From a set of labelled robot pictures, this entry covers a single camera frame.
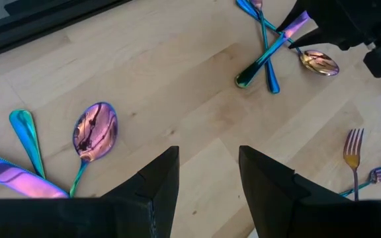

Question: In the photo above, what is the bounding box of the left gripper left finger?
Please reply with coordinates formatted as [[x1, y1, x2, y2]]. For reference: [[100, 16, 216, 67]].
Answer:
[[0, 145, 181, 238]]

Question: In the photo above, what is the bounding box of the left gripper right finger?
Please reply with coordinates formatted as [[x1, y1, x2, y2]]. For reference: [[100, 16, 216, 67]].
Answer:
[[238, 145, 381, 238]]

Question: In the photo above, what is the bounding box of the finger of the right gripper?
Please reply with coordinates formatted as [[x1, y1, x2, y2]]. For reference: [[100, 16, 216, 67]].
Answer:
[[288, 28, 325, 50], [276, 0, 311, 32]]

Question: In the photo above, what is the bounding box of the iridescent rainbow table knife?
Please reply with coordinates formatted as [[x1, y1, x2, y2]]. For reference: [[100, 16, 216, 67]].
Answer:
[[0, 151, 69, 200], [235, 9, 311, 89]]

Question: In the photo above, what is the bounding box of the iridescent rainbow spoon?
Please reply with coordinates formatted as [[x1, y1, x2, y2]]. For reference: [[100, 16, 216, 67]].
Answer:
[[69, 101, 119, 198], [235, 0, 340, 77]]

